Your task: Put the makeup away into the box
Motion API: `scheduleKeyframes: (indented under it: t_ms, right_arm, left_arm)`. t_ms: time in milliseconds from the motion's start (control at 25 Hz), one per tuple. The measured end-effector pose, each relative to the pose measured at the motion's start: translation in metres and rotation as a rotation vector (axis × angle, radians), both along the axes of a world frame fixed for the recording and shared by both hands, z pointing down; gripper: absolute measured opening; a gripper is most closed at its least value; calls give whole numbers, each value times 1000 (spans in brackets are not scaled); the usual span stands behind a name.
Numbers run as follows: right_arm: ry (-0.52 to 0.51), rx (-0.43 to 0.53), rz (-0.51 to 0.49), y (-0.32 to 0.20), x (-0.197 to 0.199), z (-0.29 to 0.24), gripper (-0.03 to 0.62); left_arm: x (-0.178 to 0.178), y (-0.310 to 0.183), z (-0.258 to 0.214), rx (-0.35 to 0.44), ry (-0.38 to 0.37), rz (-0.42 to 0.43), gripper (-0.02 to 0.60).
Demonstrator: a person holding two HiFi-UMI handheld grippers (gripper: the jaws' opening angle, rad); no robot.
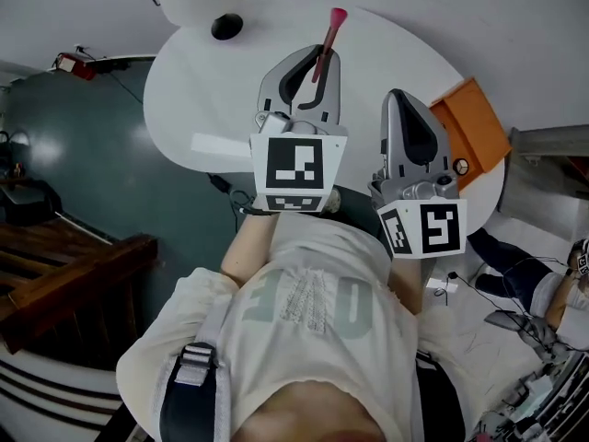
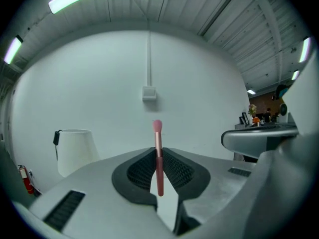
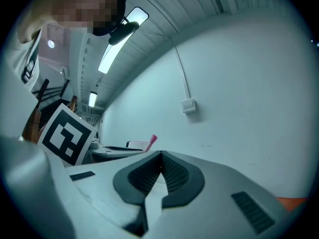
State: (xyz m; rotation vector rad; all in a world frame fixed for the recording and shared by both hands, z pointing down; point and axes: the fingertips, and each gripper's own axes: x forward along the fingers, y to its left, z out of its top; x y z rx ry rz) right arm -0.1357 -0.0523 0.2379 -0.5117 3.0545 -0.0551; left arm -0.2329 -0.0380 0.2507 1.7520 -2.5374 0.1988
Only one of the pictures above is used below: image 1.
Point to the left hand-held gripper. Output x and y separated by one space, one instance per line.
294 164

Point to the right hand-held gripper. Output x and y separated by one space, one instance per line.
437 228

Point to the red makeup tube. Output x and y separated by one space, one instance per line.
329 39

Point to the orange box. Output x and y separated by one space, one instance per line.
474 122

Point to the person's right forearm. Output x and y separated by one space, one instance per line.
409 283

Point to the person's left forearm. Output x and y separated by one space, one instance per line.
250 251

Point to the small round white disc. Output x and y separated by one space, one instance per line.
460 167

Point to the black round object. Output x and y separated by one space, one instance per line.
226 26

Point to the white paper strip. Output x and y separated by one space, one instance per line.
221 145

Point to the small white paper sheet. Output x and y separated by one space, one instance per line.
441 284

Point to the person's cream shirt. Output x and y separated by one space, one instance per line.
322 320

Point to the red white device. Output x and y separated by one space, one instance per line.
73 65

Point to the grey cloth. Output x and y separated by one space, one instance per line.
534 327

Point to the black bag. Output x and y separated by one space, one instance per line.
25 201

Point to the brown wooden furniture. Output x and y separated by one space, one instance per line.
69 283

